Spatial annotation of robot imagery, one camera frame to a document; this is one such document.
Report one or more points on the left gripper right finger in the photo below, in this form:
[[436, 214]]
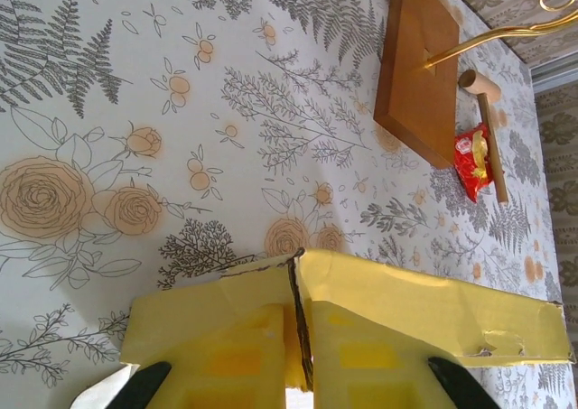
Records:
[[370, 382]]

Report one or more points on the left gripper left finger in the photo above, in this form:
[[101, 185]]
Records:
[[217, 382]]

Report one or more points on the yellow paper box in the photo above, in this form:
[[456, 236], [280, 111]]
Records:
[[406, 300]]

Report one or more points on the red snack packet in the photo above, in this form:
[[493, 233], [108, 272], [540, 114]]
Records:
[[472, 165]]

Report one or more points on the brown wooden rack base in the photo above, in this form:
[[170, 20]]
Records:
[[415, 88]]

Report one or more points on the small wooden mallet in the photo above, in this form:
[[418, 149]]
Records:
[[478, 86]]

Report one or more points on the floral patterned tablecloth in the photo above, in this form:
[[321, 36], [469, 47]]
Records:
[[135, 66]]

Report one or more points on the aluminium frame post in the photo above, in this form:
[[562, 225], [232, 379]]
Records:
[[555, 77]]

